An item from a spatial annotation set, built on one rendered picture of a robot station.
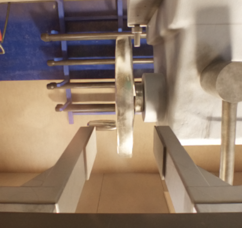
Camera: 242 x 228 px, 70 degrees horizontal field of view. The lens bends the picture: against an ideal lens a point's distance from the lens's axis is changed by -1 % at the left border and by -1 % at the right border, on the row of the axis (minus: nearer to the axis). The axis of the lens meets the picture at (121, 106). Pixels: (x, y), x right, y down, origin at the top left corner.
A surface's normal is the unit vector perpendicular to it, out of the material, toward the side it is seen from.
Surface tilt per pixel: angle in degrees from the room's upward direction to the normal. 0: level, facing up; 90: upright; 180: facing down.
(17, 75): 90
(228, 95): 90
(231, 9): 62
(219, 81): 90
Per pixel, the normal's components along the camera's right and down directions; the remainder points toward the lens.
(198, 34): -0.01, 0.63
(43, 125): -0.02, 0.25
